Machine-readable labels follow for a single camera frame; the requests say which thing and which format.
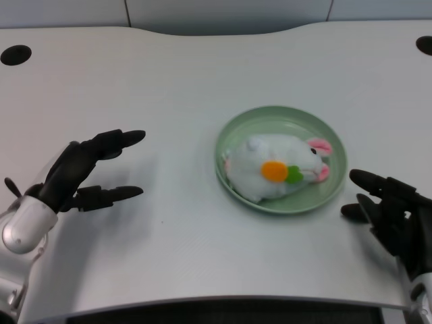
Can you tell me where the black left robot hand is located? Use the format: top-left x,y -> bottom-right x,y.
24,128 -> 147,214

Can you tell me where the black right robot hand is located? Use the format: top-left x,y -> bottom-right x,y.
340,169 -> 432,281

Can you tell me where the white rabbit doll with carrot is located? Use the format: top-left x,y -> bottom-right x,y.
221,133 -> 334,204

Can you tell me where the green round plate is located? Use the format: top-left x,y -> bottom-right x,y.
215,105 -> 348,216

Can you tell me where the dark robot torso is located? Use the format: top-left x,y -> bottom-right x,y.
63,296 -> 406,324

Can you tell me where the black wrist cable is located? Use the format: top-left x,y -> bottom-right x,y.
3,177 -> 24,197

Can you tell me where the black table cable hole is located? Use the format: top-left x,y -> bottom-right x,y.
415,35 -> 432,57
0,44 -> 32,67

